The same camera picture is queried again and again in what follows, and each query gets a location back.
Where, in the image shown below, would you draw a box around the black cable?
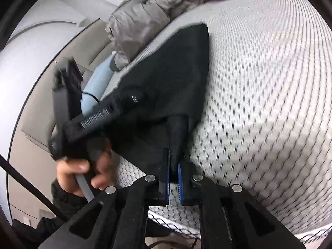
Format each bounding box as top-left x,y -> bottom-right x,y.
0,155 -> 68,221

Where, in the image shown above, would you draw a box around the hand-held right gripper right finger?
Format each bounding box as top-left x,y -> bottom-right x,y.
177,159 -> 307,249

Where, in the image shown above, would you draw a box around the person's left hand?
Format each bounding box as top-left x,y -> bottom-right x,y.
56,148 -> 115,198

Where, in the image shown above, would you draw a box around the person's left forearm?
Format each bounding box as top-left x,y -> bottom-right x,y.
12,179 -> 104,249

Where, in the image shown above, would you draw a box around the black pants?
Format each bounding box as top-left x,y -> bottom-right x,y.
102,24 -> 210,177

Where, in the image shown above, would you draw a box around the honeycomb patterned bed mattress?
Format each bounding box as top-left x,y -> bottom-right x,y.
104,0 -> 332,242

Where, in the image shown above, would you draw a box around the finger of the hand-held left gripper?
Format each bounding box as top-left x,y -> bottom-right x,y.
111,88 -> 145,115

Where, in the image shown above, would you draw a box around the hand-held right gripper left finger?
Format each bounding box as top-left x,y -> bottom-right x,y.
39,148 -> 172,249

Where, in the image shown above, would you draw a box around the grey padded headboard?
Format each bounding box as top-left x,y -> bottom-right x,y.
10,18 -> 115,213

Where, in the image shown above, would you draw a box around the light blue pillow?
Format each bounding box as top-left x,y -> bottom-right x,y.
80,52 -> 118,118

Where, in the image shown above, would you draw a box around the grey duvet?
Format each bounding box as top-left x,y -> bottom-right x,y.
105,0 -> 296,71

